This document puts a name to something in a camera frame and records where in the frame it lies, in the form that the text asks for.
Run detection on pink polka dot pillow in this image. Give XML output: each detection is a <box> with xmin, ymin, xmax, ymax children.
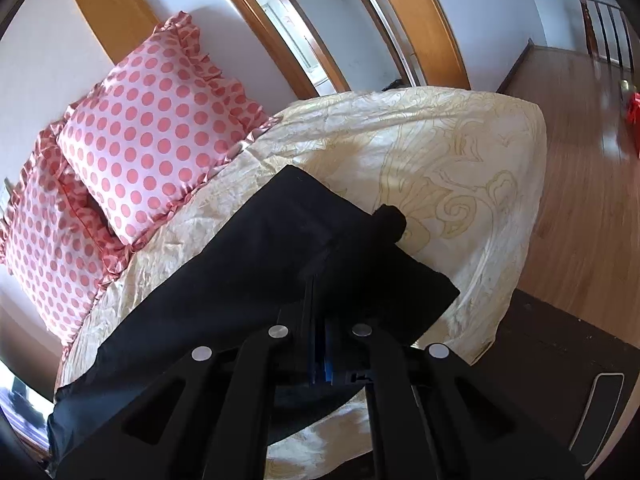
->
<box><xmin>0</xmin><ymin>122</ymin><xmax>132</xmax><ymax>347</ymax></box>
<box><xmin>56</xmin><ymin>11</ymin><xmax>281</xmax><ymax>247</ymax></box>

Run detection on wooden sliding door frame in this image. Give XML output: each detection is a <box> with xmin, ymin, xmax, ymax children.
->
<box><xmin>200</xmin><ymin>0</ymin><xmax>351</xmax><ymax>101</ymax></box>

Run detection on wooden headboard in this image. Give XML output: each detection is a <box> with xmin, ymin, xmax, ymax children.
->
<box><xmin>60</xmin><ymin>0</ymin><xmax>236</xmax><ymax>67</ymax></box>

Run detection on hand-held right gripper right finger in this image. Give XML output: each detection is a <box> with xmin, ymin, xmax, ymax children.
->
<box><xmin>324</xmin><ymin>321</ymin><xmax>586</xmax><ymax>480</ymax></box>

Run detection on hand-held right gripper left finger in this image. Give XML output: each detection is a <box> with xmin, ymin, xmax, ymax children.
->
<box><xmin>54</xmin><ymin>280</ymin><xmax>325</xmax><ymax>480</ymax></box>

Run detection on cream patterned bed cover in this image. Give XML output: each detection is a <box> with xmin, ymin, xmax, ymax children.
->
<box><xmin>59</xmin><ymin>87</ymin><xmax>547</xmax><ymax>480</ymax></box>

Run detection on wooden stair railing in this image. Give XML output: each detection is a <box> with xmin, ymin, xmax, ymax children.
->
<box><xmin>571</xmin><ymin>0</ymin><xmax>637</xmax><ymax>75</ymax></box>

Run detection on red object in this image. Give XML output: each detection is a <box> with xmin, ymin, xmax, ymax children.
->
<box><xmin>619</xmin><ymin>79</ymin><xmax>640</xmax><ymax>157</ymax></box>

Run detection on black pants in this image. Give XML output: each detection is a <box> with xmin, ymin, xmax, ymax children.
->
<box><xmin>46</xmin><ymin>164</ymin><xmax>461</xmax><ymax>480</ymax></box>

